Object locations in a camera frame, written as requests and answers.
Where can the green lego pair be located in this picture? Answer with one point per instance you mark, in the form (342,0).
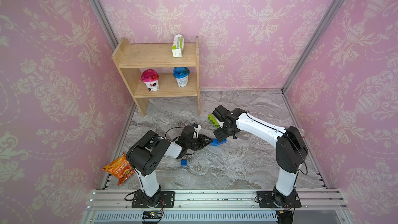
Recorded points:
(213,121)

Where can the blue lid yogurt cup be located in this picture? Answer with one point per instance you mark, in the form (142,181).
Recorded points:
(182,76)

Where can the pink lid yogurt cup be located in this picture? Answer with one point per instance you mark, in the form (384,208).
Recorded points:
(151,80)

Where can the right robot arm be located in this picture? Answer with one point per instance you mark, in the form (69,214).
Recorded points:
(291,150)

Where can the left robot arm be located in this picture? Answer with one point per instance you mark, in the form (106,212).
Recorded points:
(147,153)

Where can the green white carton box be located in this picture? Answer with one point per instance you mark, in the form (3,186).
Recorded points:
(178,46)

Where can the blue large lego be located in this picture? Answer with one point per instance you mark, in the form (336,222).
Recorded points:
(215,143)

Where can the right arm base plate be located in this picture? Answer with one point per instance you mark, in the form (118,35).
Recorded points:
(271,199)

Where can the wooden two-tier shelf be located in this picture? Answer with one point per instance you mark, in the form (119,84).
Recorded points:
(129,59)

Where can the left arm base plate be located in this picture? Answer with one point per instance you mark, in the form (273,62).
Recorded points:
(160,199)

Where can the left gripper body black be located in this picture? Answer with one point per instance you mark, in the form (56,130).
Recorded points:
(195,143)

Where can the orange snack bag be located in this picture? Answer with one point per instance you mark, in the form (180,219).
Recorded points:
(120,168)

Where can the aluminium front rail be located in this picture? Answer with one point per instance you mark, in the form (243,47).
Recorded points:
(216,206)

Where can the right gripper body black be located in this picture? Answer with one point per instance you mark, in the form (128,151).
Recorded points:
(223,132)

